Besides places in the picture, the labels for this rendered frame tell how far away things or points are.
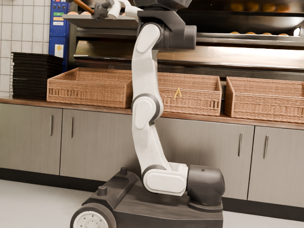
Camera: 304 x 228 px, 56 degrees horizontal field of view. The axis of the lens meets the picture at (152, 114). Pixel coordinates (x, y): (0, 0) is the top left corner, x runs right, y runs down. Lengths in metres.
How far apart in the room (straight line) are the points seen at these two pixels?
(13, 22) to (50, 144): 1.26
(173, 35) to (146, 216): 0.82
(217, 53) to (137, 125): 1.16
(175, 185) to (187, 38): 0.68
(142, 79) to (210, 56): 1.01
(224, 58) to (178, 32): 0.97
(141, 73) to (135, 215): 0.65
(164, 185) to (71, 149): 0.80
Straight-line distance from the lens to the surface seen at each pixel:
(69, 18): 2.29
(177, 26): 1.39
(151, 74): 1.39
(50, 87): 2.06
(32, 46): 2.74
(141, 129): 1.36
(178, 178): 1.37
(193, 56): 2.30
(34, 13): 2.78
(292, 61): 2.38
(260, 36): 2.36
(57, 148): 2.01
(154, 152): 1.41
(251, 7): 2.39
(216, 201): 1.44
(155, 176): 1.38
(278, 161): 1.84
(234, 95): 1.79
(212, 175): 1.41
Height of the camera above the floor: 0.71
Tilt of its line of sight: 5 degrees down
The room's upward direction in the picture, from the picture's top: 4 degrees clockwise
